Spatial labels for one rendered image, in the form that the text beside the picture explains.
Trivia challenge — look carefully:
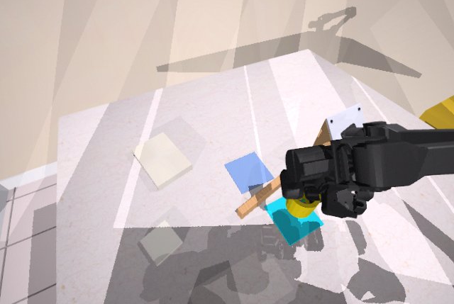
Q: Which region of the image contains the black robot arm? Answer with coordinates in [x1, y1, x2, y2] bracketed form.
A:
[285, 120, 454, 219]

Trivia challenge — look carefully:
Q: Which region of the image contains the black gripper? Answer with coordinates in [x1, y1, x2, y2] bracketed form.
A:
[279, 169, 375, 203]

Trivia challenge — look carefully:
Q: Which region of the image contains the tan wooden bar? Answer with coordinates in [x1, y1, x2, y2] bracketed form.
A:
[237, 176, 281, 219]

